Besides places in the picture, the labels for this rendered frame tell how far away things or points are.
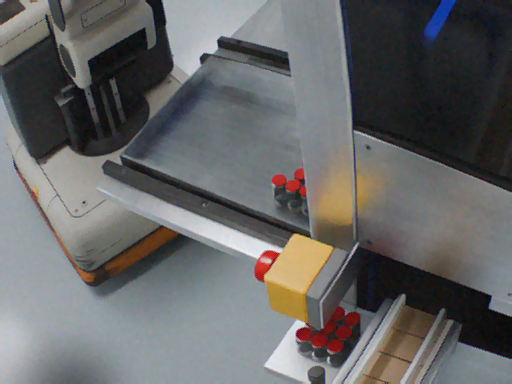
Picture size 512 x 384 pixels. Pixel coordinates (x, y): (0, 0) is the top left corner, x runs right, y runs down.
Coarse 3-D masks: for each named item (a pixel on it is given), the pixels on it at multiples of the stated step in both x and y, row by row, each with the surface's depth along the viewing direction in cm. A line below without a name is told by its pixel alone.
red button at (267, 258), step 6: (264, 252) 91; (270, 252) 91; (276, 252) 91; (258, 258) 91; (264, 258) 90; (270, 258) 90; (258, 264) 90; (264, 264) 90; (270, 264) 90; (258, 270) 90; (264, 270) 90; (258, 276) 91; (264, 282) 91
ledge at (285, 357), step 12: (348, 312) 99; (300, 324) 99; (288, 336) 98; (360, 336) 96; (276, 348) 97; (288, 348) 97; (276, 360) 96; (288, 360) 96; (300, 360) 95; (312, 360) 95; (276, 372) 95; (288, 372) 94; (300, 372) 94; (336, 372) 93
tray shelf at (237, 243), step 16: (272, 0) 148; (256, 16) 144; (272, 16) 144; (240, 32) 141; (256, 32) 141; (272, 32) 140; (112, 192) 118; (128, 192) 118; (144, 192) 118; (128, 208) 118; (144, 208) 115; (160, 208) 115; (176, 208) 115; (176, 224) 113; (192, 224) 112; (208, 224) 112; (208, 240) 111; (224, 240) 110; (240, 240) 110; (256, 240) 109; (240, 256) 109; (256, 256) 107
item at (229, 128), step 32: (224, 64) 131; (192, 96) 130; (224, 96) 129; (256, 96) 128; (288, 96) 127; (160, 128) 126; (192, 128) 125; (224, 128) 124; (256, 128) 123; (288, 128) 122; (128, 160) 118; (160, 160) 121; (192, 160) 120; (224, 160) 119; (256, 160) 119; (288, 160) 118; (192, 192) 114; (224, 192) 115; (256, 192) 115; (288, 224) 106
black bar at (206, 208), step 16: (112, 176) 120; (128, 176) 117; (144, 176) 117; (160, 192) 115; (176, 192) 114; (192, 208) 113; (208, 208) 111; (224, 208) 111; (224, 224) 111; (240, 224) 109; (256, 224) 108; (272, 240) 108; (288, 240) 106
